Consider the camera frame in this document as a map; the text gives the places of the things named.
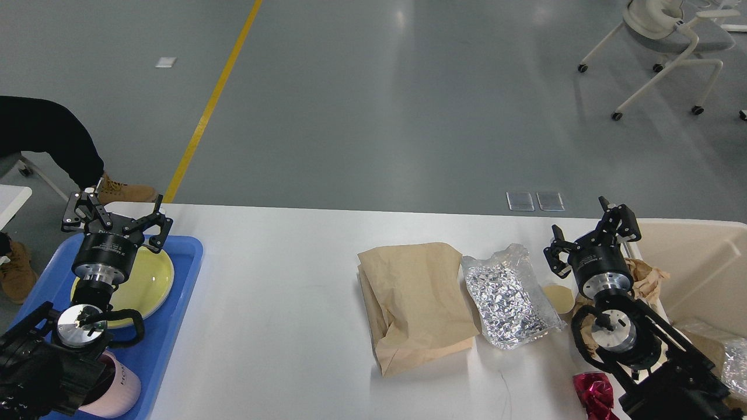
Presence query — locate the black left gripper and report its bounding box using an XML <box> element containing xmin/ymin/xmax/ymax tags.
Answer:
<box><xmin>61</xmin><ymin>188</ymin><xmax>173</xmax><ymax>285</ymax></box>

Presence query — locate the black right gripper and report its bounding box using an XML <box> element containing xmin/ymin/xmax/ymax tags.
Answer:
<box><xmin>543</xmin><ymin>197</ymin><xmax>642</xmax><ymax>300</ymax></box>

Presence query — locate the yellow plastic plate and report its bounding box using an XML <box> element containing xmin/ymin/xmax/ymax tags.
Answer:
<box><xmin>70</xmin><ymin>245</ymin><xmax>175</xmax><ymax>329</ymax></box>

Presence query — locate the silver foil pouch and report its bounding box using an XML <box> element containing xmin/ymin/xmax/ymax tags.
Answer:
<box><xmin>461</xmin><ymin>243</ymin><xmax>566</xmax><ymax>350</ymax></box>

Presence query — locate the red snack wrapper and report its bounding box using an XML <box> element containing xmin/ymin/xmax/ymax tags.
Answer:
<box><xmin>572</xmin><ymin>372</ymin><xmax>619</xmax><ymax>419</ymax></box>

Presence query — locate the pink ribbed mug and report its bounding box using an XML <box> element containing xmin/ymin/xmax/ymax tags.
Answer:
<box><xmin>78</xmin><ymin>351</ymin><xmax>141</xmax><ymax>418</ymax></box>

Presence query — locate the brown paper bag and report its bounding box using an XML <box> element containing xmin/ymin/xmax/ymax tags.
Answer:
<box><xmin>358</xmin><ymin>242</ymin><xmax>478</xmax><ymax>377</ymax></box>

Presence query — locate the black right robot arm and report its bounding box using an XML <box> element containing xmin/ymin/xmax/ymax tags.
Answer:
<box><xmin>544</xmin><ymin>197</ymin><xmax>744</xmax><ymax>419</ymax></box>

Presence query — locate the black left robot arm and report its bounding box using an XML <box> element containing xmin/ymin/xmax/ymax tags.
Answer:
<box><xmin>1</xmin><ymin>191</ymin><xmax>173</xmax><ymax>419</ymax></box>

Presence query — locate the tan work boot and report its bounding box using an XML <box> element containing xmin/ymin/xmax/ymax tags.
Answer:
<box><xmin>98</xmin><ymin>173</ymin><xmax>158</xmax><ymax>205</ymax></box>
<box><xmin>1</xmin><ymin>232</ymin><xmax>39</xmax><ymax>304</ymax></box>

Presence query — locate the right metal floor plate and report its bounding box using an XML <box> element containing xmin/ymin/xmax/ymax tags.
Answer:
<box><xmin>536</xmin><ymin>191</ymin><xmax>566</xmax><ymax>212</ymax></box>

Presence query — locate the metal floor plate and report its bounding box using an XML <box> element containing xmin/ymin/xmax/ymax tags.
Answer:
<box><xmin>536</xmin><ymin>191</ymin><xmax>566</xmax><ymax>212</ymax></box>
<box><xmin>506</xmin><ymin>191</ymin><xmax>535</xmax><ymax>212</ymax></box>

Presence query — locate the crumpled brown paper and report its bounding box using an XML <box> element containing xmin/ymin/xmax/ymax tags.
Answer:
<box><xmin>581</xmin><ymin>257</ymin><xmax>671</xmax><ymax>357</ymax></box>

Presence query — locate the left metal floor plate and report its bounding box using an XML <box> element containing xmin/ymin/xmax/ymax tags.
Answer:
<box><xmin>506</xmin><ymin>191</ymin><xmax>535</xmax><ymax>212</ymax></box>

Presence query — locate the beige plastic bin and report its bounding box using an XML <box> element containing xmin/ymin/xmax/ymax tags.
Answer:
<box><xmin>637</xmin><ymin>219</ymin><xmax>746</xmax><ymax>338</ymax></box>

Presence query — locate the blue plastic tray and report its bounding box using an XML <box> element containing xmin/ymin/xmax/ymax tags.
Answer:
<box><xmin>10</xmin><ymin>233</ymin><xmax>203</xmax><ymax>419</ymax></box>

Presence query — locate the person in black clothes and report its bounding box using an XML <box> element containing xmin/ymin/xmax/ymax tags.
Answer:
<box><xmin>1</xmin><ymin>96</ymin><xmax>104</xmax><ymax>189</ymax></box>

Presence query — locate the white paper scrap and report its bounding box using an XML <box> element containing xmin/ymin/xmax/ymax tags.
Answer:
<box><xmin>155</xmin><ymin>57</ymin><xmax>178</xmax><ymax>69</ymax></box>

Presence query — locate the wrapped package in bin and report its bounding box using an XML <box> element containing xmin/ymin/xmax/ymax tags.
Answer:
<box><xmin>675</xmin><ymin>318</ymin><xmax>746</xmax><ymax>410</ymax></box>

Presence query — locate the white office chair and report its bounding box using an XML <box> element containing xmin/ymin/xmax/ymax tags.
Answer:
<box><xmin>577</xmin><ymin>1</ymin><xmax>740</xmax><ymax>121</ymax></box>

